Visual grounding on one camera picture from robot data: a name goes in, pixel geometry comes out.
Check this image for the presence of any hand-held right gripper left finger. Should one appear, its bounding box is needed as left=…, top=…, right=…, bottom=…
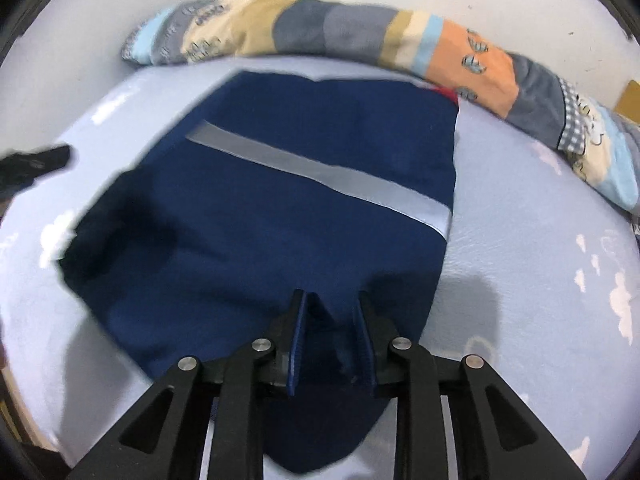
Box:
left=65, top=289, right=307, bottom=480

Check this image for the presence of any light blue bed sheet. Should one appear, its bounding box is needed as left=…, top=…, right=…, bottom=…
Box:
left=0, top=55, right=640, bottom=480

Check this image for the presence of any brown wooden board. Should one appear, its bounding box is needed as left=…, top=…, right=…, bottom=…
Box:
left=615, top=79, right=640, bottom=122

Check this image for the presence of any patchwork quilt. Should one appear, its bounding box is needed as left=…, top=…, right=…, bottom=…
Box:
left=121, top=0, right=640, bottom=216

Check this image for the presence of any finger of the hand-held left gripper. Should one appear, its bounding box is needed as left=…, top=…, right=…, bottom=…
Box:
left=30, top=145, right=72, bottom=178

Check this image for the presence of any navy jacket with red collar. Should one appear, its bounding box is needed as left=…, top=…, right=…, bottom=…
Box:
left=60, top=71, right=461, bottom=476

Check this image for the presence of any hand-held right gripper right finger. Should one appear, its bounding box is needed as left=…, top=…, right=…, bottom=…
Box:
left=352, top=291, right=588, bottom=480

